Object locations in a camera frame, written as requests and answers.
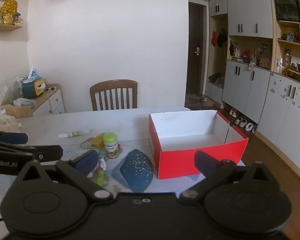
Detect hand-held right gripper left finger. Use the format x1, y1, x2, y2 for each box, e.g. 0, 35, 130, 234
11, 149, 114, 202

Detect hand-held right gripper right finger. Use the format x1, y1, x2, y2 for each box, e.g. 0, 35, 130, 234
179, 151, 287, 203

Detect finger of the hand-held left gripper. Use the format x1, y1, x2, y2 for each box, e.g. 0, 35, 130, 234
0, 129, 29, 145
0, 141, 64, 162

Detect clear gear toy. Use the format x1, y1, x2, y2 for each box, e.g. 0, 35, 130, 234
80, 138, 97, 150

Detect pink-haired doll toy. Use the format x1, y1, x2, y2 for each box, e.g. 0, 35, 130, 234
89, 152, 108, 179

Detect lime green plastic piece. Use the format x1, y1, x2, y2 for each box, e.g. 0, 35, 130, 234
96, 170, 110, 187

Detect red cardboard box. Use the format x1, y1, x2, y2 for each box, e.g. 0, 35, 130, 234
149, 110, 249, 180

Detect white and green tube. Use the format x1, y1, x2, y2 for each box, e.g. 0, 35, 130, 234
58, 129, 90, 138

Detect white bottle green cap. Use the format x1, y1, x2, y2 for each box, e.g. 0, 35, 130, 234
103, 132, 119, 159

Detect large white plastic bag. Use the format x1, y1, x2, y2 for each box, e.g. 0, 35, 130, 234
0, 112, 22, 132

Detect yellow toy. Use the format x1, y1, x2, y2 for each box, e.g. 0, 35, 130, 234
91, 135, 105, 149

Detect small brown cardboard box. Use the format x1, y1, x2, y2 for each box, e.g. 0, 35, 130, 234
1, 104, 33, 118

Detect clear plastic bag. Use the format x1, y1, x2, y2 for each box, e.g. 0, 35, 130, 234
0, 77, 24, 105

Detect dark blue speckled mat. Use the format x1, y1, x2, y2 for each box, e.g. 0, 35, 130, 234
112, 149, 154, 193

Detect white wood-top sideboard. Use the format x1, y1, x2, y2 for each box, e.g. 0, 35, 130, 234
0, 84, 65, 118

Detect teal and yellow tissue box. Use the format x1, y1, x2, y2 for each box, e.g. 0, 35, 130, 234
22, 77, 45, 98

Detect row of shoes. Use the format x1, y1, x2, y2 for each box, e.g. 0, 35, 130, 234
229, 107, 257, 133

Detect red patterned doormat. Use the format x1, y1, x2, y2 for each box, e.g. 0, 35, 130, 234
185, 95, 205, 110

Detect blue packet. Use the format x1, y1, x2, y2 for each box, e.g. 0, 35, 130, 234
25, 66, 40, 80

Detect brown wooden chair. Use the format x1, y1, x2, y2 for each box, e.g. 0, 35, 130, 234
89, 79, 138, 111

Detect dark bags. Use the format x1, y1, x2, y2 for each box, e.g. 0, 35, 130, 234
207, 73, 225, 84

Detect row of shelf ornaments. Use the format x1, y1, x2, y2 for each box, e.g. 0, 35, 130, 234
229, 40, 273, 69

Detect black hat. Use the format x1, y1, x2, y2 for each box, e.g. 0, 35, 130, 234
217, 29, 228, 48

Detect golden ornament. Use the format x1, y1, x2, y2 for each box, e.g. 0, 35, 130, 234
0, 0, 18, 25

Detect row of bottles and jars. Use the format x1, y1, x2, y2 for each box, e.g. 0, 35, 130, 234
275, 52, 300, 79

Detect dark brown door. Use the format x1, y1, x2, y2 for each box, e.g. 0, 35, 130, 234
188, 2, 207, 98

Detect white shelf cabinet unit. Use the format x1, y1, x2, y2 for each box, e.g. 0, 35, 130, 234
205, 0, 300, 180

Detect wooden wall shelf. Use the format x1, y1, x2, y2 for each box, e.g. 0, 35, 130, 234
0, 23, 23, 32

